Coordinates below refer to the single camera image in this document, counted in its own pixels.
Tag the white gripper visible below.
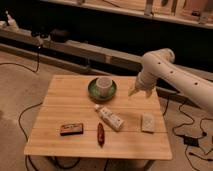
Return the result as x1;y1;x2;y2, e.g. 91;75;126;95
128;75;156;98

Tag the white ceramic cup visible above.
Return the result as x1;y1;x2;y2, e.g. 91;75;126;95
96;77;112;97

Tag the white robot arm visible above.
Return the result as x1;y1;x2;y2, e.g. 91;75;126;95
128;48;213;115

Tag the white sponge block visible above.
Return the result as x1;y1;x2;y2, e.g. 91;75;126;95
141;114;155;133

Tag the white tube bottle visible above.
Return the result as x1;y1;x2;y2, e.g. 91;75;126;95
94;104;124;131

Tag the green plate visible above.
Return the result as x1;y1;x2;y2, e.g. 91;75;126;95
87;79;117;101

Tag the wooden table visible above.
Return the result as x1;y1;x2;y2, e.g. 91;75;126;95
24;75;172;160

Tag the dark red small box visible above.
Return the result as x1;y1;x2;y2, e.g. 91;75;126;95
60;123;83;136

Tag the dark object on ledge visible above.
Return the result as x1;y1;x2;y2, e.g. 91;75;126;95
50;29;69;43

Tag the white spray bottle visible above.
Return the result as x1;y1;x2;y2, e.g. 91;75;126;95
6;11;19;31

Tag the black power adapter with cables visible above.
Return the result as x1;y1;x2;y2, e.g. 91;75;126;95
163;96;213;171

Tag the black cable on left floor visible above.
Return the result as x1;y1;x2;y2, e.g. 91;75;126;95
0;44;81;171

